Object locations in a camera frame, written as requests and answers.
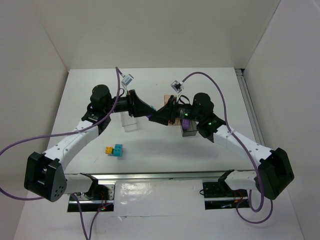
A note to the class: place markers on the yellow square lego brick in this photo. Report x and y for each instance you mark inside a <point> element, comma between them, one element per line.
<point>109,150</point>

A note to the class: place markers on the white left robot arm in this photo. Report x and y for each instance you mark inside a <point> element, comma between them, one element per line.
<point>45,175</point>

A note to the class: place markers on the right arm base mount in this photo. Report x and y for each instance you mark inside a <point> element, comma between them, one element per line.
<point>217,199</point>

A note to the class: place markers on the teal lego brick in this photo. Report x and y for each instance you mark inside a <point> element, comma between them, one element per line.
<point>117,151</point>

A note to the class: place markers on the clear plastic container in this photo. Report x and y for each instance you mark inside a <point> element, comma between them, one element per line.
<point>128,123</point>

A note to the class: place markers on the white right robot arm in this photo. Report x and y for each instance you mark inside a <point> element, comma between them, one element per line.
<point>272,171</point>

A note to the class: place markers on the purple lego in grey bin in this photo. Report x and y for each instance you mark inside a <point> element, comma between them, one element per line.
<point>185,124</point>

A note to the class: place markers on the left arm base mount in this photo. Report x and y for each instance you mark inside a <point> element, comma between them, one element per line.
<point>104,199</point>

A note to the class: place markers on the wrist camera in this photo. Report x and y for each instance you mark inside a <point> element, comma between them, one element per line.
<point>177,86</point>
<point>127,80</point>

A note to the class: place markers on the aluminium front rail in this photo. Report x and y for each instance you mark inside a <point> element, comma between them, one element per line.
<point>150,176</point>

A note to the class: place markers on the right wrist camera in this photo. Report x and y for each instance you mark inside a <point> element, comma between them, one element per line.
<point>177,86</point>

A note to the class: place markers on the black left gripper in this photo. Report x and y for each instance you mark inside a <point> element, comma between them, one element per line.
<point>132,103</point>

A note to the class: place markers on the amber plastic container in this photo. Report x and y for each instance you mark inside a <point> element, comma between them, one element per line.
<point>165,101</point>

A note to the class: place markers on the dark grey plastic container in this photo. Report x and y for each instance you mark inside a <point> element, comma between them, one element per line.
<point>192,131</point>

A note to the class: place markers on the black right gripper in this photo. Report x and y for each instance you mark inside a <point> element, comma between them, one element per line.
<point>172,109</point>

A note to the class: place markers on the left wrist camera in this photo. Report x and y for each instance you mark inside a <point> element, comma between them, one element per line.
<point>127,80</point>

